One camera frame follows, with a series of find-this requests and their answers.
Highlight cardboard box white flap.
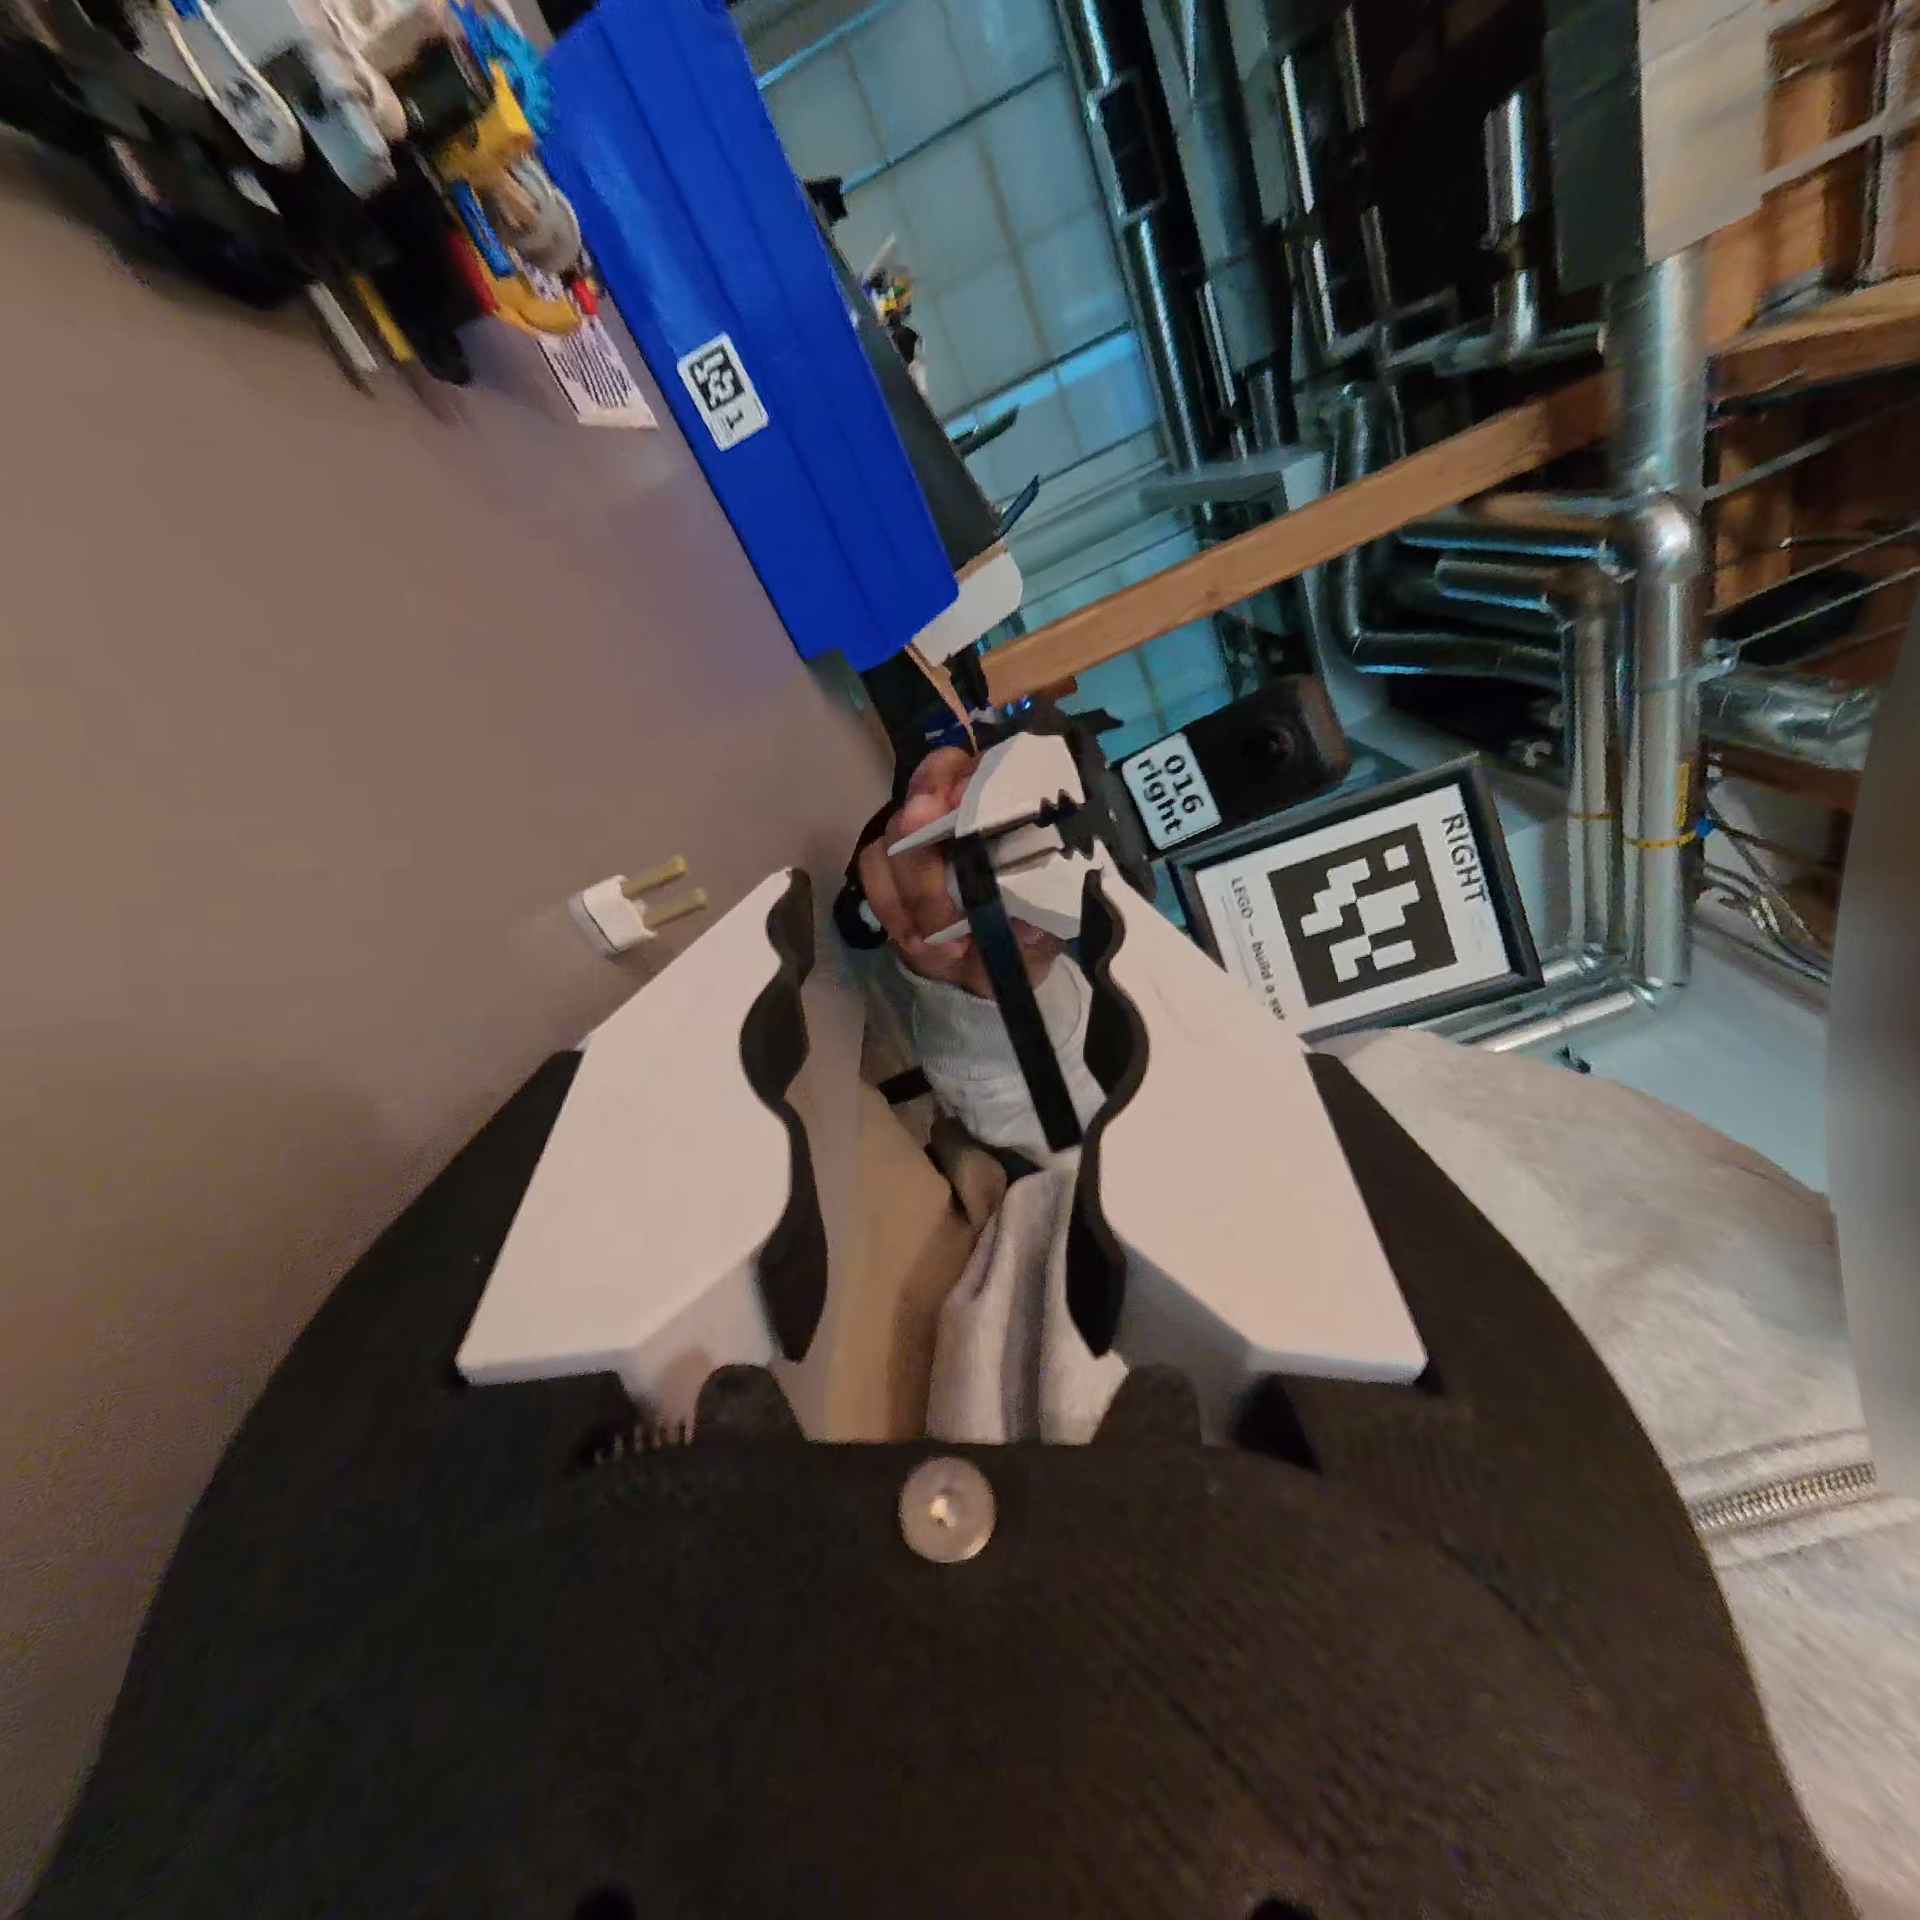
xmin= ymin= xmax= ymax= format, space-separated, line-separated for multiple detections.
xmin=903 ymin=550 xmax=1028 ymax=672

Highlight black lego beam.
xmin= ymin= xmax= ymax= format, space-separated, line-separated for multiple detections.
xmin=943 ymin=831 xmax=1086 ymax=1156

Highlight person's right forearm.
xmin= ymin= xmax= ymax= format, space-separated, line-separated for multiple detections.
xmin=896 ymin=957 xmax=1100 ymax=1160

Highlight blue storage bin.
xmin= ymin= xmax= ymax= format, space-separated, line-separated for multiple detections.
xmin=536 ymin=0 xmax=964 ymax=664

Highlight person in grey hoodie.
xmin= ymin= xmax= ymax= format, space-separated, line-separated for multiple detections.
xmin=927 ymin=1024 xmax=1920 ymax=1920

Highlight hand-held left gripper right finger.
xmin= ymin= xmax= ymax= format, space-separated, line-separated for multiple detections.
xmin=1068 ymin=871 xmax=1430 ymax=1394

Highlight striped sticker sheet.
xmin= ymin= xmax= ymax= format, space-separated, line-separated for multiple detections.
xmin=528 ymin=317 xmax=666 ymax=433

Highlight tan pants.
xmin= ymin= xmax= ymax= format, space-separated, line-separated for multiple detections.
xmin=807 ymin=1113 xmax=980 ymax=1445

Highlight lego technic model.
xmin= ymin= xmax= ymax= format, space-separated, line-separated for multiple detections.
xmin=0 ymin=0 xmax=605 ymax=396

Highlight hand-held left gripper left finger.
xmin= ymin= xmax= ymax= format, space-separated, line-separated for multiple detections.
xmin=454 ymin=866 xmax=867 ymax=1394

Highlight wooden beam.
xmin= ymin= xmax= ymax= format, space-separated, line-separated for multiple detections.
xmin=976 ymin=372 xmax=1624 ymax=711

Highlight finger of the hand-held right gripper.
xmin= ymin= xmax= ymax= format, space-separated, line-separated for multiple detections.
xmin=884 ymin=727 xmax=1086 ymax=863
xmin=918 ymin=856 xmax=1116 ymax=945

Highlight silver duct pipe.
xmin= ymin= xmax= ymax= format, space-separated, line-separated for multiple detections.
xmin=1607 ymin=246 xmax=1715 ymax=994

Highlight person's right hand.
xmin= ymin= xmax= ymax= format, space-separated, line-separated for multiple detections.
xmin=861 ymin=742 xmax=991 ymax=999

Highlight white lego connector tan pins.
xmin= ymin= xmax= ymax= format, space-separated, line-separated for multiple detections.
xmin=566 ymin=853 xmax=710 ymax=964

